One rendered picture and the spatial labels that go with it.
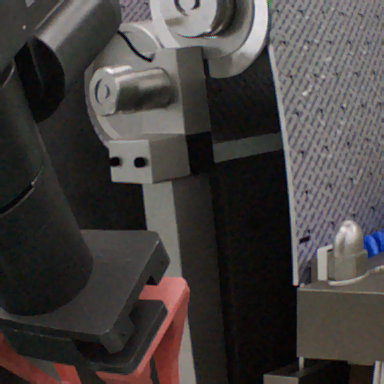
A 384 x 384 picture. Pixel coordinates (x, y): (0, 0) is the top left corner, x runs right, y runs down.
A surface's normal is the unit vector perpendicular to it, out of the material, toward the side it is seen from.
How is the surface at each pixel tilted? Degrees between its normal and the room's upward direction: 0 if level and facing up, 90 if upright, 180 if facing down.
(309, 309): 90
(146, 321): 29
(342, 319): 90
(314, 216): 90
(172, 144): 90
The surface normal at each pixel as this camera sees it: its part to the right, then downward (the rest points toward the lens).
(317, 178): 0.65, 0.04
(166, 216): -0.76, 0.17
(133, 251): -0.32, -0.77
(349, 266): -0.33, 0.17
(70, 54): 0.89, -0.01
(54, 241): 0.79, 0.11
